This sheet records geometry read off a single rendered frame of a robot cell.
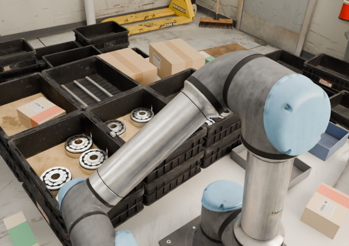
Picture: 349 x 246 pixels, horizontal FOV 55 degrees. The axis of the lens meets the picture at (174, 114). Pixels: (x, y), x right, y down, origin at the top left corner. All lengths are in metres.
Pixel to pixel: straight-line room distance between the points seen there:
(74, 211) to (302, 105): 0.43
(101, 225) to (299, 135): 0.36
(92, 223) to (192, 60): 1.42
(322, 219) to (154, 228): 0.58
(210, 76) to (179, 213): 0.75
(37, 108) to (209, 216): 0.86
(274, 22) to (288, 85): 3.94
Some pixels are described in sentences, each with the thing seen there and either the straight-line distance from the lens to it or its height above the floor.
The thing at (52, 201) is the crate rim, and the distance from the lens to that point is 1.04.
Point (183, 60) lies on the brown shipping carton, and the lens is 1.89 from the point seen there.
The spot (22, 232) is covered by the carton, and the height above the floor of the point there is 0.76.
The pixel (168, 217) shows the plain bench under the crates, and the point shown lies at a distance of 1.25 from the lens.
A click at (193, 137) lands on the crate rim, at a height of 0.93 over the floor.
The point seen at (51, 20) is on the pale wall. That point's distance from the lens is 4.56.
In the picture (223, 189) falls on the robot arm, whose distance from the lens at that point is 0.91.
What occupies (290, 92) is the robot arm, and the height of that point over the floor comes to 1.44.
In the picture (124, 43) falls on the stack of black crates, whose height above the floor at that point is 0.48.
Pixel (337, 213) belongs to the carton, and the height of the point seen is 0.77.
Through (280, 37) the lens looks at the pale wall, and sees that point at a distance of 4.45.
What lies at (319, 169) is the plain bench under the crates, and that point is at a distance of 1.58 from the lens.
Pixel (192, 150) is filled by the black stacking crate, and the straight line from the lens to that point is 1.26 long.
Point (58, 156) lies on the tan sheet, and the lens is 1.32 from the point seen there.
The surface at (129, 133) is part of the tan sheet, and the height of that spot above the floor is 0.83.
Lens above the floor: 1.69
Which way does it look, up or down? 35 degrees down
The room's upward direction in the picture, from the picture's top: 3 degrees clockwise
